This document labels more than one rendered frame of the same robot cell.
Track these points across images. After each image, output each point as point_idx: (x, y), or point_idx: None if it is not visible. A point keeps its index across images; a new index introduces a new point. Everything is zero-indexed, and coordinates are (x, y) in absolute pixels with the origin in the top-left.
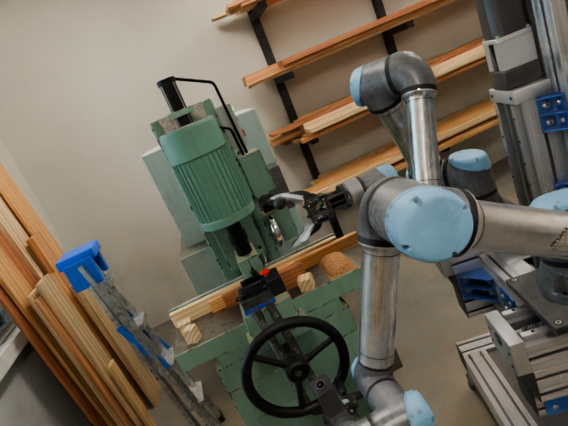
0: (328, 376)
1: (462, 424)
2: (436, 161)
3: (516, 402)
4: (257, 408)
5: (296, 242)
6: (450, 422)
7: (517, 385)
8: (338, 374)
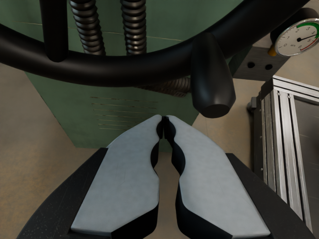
0: (164, 28)
1: (226, 125)
2: None
3: (297, 154)
4: (11, 2)
5: None
6: (219, 119)
7: (302, 138)
8: (223, 26)
